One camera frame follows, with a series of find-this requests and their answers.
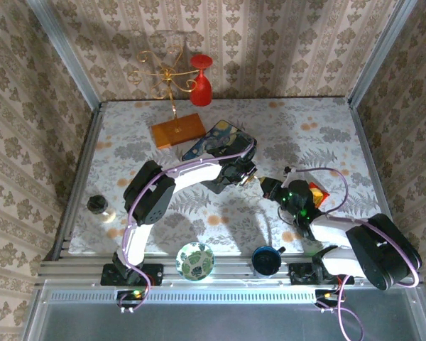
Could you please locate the dark blue mug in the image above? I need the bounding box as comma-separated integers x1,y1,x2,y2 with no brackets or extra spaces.
251,246,287,279

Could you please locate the red and yellow snack packet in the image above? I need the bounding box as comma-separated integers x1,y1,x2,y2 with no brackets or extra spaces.
307,181,331,210

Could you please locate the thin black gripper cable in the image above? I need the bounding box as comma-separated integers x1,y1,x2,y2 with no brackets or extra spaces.
275,206,296,228

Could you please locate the grey metal tray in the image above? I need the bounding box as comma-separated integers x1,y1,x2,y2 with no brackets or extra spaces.
20,279,426,341

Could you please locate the black capped small bottle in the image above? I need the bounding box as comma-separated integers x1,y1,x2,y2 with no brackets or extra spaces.
86,194,117,224

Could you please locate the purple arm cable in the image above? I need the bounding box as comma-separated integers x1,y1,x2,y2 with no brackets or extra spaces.
284,166,422,341
121,136,258,315

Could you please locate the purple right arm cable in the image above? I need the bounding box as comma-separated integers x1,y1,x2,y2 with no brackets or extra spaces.
284,166,422,341

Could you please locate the gold wire stand wooden base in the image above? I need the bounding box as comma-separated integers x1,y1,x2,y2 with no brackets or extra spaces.
127,44,207,150

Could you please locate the aluminium frame post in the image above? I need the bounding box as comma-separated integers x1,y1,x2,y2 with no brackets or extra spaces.
347,0,411,107
27,0,104,107

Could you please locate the slotted grey cable duct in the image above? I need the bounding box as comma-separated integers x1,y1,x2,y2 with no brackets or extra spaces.
44,291,316,303

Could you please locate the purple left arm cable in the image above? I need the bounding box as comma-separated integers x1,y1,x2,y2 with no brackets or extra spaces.
121,136,258,315

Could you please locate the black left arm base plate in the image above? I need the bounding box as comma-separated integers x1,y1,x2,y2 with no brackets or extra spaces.
99,263,165,287

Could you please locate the small black circuit board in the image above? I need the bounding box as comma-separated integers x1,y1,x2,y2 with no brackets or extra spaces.
115,288,147,310
314,288,344,310

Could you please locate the red wine glass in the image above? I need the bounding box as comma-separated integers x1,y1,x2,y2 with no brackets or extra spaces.
189,54,214,107

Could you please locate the aluminium table rail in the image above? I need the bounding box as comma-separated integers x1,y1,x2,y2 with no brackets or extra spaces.
37,256,420,286

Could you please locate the floral table mat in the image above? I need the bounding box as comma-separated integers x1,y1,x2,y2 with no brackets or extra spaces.
67,97,399,255

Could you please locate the green leaf pattern bowl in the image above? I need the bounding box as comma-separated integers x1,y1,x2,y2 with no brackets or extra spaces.
175,241,216,282

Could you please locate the starry night painted box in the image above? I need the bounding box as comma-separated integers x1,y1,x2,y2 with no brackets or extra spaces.
182,119,258,195

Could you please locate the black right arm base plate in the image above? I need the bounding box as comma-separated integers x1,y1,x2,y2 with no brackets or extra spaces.
289,261,354,286

